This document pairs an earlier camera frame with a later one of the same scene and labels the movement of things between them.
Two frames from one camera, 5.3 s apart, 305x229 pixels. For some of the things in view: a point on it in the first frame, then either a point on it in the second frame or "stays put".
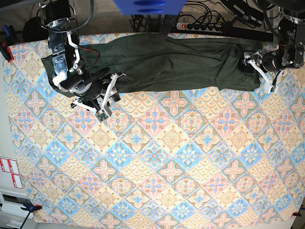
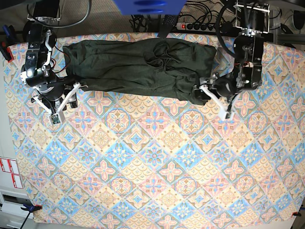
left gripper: [271, 62] to [225, 86]
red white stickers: [10, 165] stays put
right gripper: [92, 88] to [55, 91]
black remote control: [169, 22] stays put
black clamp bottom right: [295, 213] stays put
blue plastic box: [150, 7] stays put
